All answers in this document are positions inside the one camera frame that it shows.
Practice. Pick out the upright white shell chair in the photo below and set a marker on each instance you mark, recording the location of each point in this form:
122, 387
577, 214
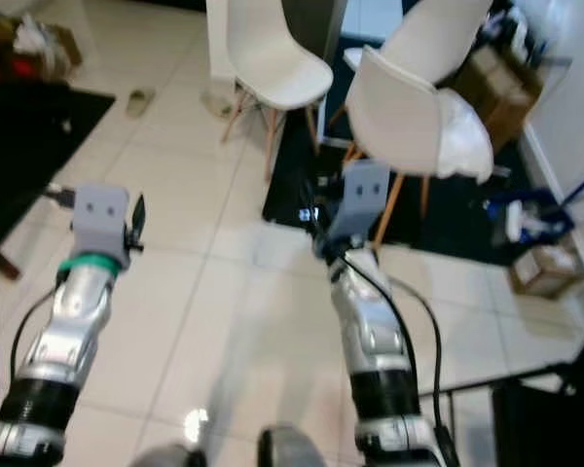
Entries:
273, 58

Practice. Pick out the blue and white plastic item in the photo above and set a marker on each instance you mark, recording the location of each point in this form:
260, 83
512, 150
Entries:
526, 219

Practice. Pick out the black floor rug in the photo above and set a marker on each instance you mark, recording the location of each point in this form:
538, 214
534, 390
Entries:
39, 136

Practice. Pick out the grey right robot leg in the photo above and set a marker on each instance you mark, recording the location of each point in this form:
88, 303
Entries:
297, 448

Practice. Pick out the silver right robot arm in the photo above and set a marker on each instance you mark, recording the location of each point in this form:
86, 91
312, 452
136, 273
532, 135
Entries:
375, 341

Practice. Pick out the small cardboard box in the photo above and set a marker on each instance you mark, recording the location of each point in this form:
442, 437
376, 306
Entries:
547, 270

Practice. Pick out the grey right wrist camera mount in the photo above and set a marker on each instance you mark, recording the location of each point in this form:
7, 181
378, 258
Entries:
360, 199

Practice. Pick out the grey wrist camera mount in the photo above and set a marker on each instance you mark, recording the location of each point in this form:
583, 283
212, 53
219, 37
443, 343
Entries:
360, 199
102, 219

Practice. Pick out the black rug under chairs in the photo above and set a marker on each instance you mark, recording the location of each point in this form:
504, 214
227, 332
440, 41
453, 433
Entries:
448, 214

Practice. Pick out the dark wooden furniture leg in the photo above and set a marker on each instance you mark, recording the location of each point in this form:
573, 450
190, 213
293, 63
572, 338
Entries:
0, 253

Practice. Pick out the white plastic bag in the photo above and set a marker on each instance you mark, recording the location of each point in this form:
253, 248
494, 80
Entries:
39, 39

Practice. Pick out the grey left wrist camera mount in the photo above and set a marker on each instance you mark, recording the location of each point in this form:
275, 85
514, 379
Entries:
102, 219

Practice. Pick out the tilted white shell chair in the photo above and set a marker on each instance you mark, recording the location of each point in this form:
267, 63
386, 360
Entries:
409, 107

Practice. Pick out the large brown cardboard box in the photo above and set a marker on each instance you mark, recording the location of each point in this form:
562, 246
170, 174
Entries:
506, 88

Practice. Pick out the brown cardboard clutter pile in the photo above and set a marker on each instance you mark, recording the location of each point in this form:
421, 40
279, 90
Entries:
0, 39

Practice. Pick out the black metal stand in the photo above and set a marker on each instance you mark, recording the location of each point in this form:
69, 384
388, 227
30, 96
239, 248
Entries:
545, 418

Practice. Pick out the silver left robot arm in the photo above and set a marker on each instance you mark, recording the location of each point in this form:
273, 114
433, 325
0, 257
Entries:
78, 321

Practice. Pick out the grey left robot leg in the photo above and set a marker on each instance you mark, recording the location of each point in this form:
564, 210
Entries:
170, 455

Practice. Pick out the grey robot leg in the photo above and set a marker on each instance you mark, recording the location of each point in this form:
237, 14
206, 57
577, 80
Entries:
297, 448
170, 455

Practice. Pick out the beige slipper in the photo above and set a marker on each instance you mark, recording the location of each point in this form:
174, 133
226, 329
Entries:
139, 101
216, 101

